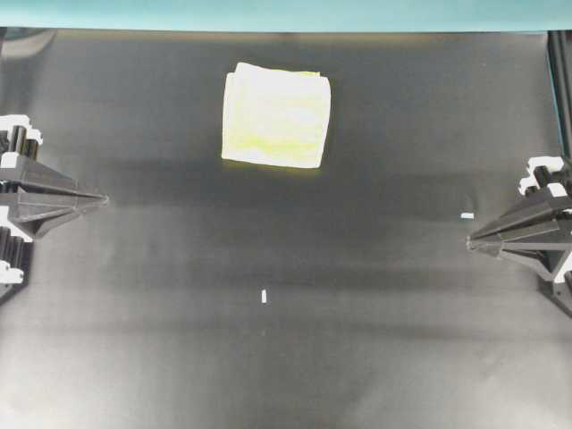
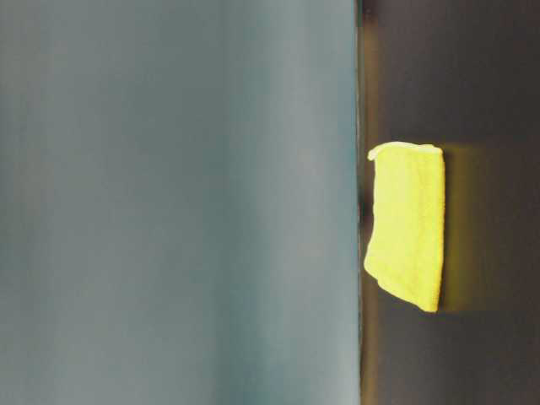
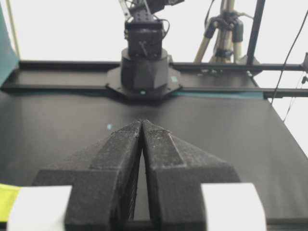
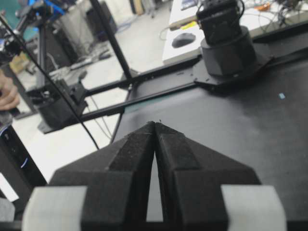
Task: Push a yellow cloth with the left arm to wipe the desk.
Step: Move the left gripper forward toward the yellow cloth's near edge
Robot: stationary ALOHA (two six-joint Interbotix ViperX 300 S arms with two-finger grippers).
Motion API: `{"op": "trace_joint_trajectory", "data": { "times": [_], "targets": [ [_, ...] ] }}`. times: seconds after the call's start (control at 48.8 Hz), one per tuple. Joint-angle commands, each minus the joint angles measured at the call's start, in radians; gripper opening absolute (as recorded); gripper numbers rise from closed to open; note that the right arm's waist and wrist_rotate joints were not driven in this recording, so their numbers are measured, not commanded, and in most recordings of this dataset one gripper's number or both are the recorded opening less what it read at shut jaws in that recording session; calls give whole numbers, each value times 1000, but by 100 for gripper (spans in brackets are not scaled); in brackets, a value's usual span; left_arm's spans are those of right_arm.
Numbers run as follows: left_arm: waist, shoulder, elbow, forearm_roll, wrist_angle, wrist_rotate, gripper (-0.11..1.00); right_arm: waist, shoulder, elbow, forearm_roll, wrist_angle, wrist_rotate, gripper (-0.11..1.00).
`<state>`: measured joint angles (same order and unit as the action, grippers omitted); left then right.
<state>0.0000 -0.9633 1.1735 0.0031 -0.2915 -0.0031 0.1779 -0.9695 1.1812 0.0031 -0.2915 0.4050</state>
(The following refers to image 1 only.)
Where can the folded yellow cloth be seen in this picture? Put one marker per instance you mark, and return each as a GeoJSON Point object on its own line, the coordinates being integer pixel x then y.
{"type": "Point", "coordinates": [275, 117]}

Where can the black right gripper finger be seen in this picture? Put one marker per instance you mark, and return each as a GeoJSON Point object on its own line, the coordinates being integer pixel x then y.
{"type": "Point", "coordinates": [537, 219]}
{"type": "Point", "coordinates": [544, 248]}

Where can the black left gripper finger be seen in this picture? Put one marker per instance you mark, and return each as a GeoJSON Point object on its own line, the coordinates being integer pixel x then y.
{"type": "Point", "coordinates": [31, 216]}
{"type": "Point", "coordinates": [29, 173]}

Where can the black aluminium frame post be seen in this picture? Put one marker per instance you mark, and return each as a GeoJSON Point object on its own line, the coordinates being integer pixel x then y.
{"type": "Point", "coordinates": [559, 58]}

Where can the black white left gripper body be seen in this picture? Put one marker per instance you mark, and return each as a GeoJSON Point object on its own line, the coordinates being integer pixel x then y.
{"type": "Point", "coordinates": [18, 138]}

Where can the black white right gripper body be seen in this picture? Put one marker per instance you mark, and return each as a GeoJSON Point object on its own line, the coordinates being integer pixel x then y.
{"type": "Point", "coordinates": [550, 177]}

